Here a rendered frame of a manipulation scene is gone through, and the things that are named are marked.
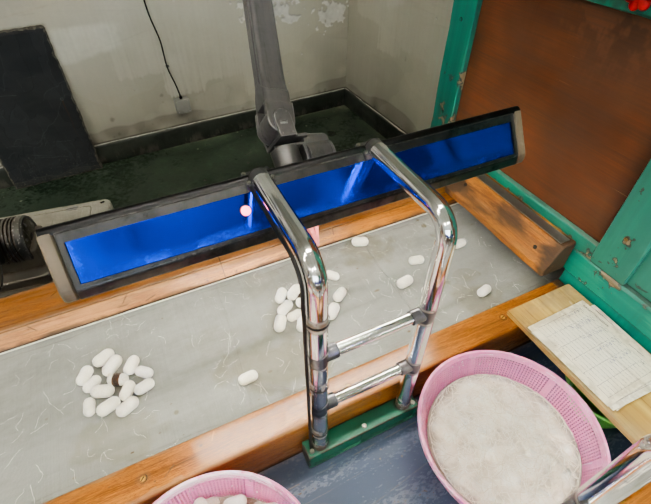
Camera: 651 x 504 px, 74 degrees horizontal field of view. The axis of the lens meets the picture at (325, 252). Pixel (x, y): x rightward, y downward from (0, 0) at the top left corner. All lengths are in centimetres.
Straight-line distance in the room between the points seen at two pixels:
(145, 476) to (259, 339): 27
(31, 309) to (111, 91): 190
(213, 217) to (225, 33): 229
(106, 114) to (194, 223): 229
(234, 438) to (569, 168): 72
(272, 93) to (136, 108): 193
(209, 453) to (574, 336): 61
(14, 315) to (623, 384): 103
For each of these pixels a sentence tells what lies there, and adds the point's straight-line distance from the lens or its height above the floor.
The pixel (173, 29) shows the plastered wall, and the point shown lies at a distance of 267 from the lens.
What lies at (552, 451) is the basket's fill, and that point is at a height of 73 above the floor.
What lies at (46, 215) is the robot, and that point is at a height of 47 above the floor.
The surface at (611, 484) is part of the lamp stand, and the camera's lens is 44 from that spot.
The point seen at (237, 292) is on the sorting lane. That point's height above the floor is 74.
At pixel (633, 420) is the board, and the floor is 78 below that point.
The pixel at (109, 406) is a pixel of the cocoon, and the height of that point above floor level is 76.
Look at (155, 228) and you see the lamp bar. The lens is 49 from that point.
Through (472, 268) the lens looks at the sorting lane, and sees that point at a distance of 95.
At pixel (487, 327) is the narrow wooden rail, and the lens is 82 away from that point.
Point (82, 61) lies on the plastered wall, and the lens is 266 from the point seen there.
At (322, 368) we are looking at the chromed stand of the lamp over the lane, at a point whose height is 95.
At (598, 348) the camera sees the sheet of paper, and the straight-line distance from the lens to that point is 86.
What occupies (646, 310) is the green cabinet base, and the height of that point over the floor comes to 83.
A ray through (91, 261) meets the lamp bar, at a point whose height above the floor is 108.
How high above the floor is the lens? 139
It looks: 44 degrees down
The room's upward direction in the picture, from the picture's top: straight up
